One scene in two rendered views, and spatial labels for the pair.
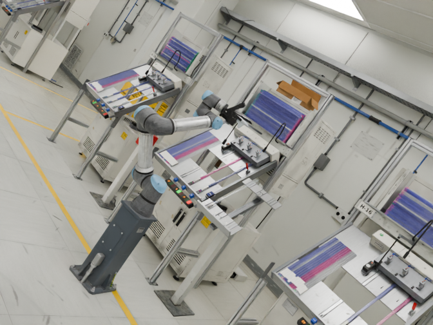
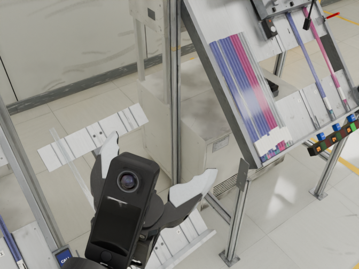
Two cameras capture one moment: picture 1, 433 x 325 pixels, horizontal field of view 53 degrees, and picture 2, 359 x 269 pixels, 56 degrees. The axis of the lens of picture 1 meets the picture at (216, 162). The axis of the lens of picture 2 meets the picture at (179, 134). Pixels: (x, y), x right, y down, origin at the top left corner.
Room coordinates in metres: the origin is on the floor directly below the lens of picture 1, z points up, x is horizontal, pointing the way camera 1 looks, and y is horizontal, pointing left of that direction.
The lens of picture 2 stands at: (2.62, 0.27, 1.68)
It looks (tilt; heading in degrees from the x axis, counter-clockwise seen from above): 42 degrees down; 285
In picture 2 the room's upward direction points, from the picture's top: straight up
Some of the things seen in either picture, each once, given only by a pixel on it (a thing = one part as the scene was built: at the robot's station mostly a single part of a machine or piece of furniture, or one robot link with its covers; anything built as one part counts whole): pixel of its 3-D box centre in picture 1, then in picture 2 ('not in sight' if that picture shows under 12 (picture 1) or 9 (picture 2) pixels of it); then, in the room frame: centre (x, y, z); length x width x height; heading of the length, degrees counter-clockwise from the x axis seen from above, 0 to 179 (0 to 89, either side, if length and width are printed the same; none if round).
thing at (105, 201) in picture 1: (127, 167); not in sight; (3.86, 0.63, 0.39); 0.24 x 0.24 x 0.78; 50
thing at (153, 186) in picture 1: (154, 187); not in sight; (2.59, 0.22, 0.72); 0.13 x 0.12 x 0.14; 51
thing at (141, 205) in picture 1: (144, 203); not in sight; (2.59, 0.22, 0.60); 0.15 x 0.15 x 0.10
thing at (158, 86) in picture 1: (131, 120); not in sight; (4.54, 1.00, 0.66); 1.01 x 0.73 x 1.31; 140
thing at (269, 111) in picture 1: (276, 117); not in sight; (3.62, -0.19, 1.52); 0.51 x 0.13 x 0.27; 50
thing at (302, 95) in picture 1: (303, 96); not in sight; (3.92, -0.29, 1.82); 0.68 x 0.30 x 0.20; 50
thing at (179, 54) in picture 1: (158, 104); not in sight; (4.70, 0.88, 0.95); 1.35 x 0.82 x 1.90; 140
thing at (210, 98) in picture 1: (211, 99); not in sight; (2.75, 0.26, 1.35); 0.11 x 0.08 x 0.09; 86
